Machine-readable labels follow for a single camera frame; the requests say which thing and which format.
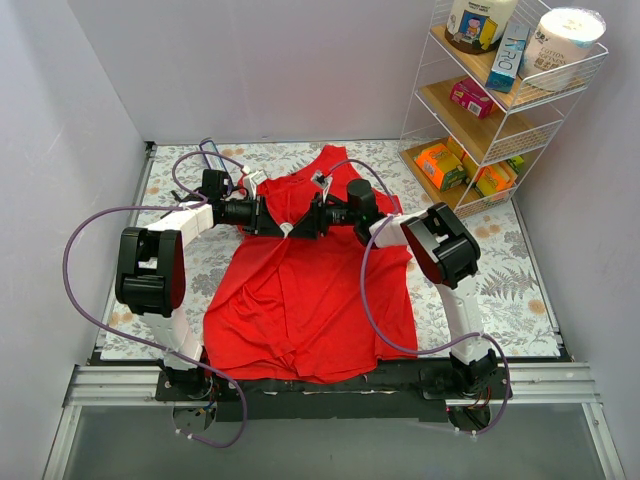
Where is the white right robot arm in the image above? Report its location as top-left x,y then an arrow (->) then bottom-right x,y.
288,172 -> 498,398

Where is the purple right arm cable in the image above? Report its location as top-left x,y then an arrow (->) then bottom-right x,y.
327,158 -> 514,435

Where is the pink tissue box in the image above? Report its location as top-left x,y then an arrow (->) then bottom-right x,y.
449,77 -> 495,119

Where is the black brooch box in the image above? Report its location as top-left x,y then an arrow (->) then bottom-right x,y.
170,190 -> 187,204

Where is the white toilet paper roll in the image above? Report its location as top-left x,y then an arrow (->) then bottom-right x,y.
518,7 -> 606,92

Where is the orange green snack box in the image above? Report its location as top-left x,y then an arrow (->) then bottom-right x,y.
414,143 -> 466,192

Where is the red tank top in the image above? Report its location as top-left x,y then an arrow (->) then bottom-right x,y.
202,143 -> 420,385

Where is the floral patterned table mat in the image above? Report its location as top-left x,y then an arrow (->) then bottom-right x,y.
102,139 -> 559,360

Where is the purple rectangular box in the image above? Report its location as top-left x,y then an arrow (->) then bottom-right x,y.
198,138 -> 229,172

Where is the orange box on shelf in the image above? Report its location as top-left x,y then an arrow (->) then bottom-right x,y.
475,161 -> 517,201

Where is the aluminium frame rail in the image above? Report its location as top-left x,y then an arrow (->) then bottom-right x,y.
44,362 -> 625,479

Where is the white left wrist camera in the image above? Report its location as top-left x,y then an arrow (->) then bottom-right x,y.
242,170 -> 267,199

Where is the cartoon toilet paper pack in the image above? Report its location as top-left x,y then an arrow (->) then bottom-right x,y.
445,0 -> 518,55

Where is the white wire shelf rack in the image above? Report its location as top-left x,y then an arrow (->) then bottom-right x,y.
399,1 -> 607,217

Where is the blue toothpaste box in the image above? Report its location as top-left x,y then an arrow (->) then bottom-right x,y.
485,21 -> 530,93

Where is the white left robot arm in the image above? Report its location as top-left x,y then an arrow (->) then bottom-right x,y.
115,168 -> 286,400

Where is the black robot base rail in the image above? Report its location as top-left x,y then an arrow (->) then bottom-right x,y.
155,359 -> 512,424

